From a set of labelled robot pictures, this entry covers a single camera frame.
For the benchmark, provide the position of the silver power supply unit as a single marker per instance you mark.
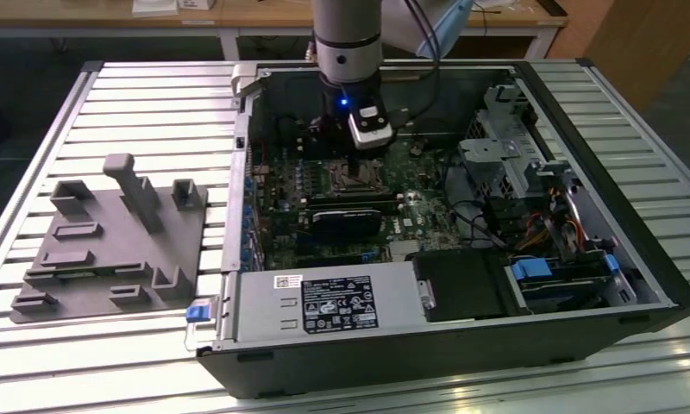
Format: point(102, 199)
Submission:
point(264, 310)

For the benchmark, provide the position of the blue disk carrier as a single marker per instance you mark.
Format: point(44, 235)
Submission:
point(530, 269)

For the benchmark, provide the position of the silver chipset heatsink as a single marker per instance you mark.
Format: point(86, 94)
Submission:
point(406, 250)

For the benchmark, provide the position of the CPU socket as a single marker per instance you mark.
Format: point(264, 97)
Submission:
point(356, 191)

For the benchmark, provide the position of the wooden desk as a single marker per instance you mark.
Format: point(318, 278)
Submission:
point(92, 21)

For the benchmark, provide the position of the blue case latch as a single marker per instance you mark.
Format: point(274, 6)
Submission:
point(199, 312)

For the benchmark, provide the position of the white box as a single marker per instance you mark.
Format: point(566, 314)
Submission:
point(152, 8)

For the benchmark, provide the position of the grey parts rack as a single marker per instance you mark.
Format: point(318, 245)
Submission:
point(120, 241)

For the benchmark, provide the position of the silver square CPU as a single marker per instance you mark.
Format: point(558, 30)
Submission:
point(371, 179)

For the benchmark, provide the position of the black plastic bay cover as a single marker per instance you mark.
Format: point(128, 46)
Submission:
point(466, 284)

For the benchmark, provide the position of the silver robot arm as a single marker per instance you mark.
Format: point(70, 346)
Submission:
point(346, 34)

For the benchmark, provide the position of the black RAM stick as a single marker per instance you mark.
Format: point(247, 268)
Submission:
point(351, 198)

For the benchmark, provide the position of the black graphics card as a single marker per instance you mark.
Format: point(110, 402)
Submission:
point(346, 222)

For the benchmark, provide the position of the blue carrier tab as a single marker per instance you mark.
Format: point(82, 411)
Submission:
point(612, 264)

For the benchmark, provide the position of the wooden cabinet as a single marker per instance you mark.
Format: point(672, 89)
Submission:
point(639, 43)

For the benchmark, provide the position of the grey metal drive cage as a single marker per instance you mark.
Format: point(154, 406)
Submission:
point(495, 148)

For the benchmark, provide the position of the grey case release latch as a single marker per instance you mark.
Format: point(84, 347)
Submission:
point(242, 79)

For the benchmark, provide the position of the black hard disk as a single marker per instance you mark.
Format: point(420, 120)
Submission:
point(564, 289)

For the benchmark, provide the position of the green motherboard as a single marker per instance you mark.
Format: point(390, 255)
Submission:
point(426, 215)

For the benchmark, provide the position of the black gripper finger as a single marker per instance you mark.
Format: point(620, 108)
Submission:
point(359, 168)
point(351, 168)

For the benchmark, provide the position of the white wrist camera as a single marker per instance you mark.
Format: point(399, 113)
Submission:
point(371, 129)

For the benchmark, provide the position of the black open PC case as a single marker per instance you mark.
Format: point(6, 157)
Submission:
point(380, 362)

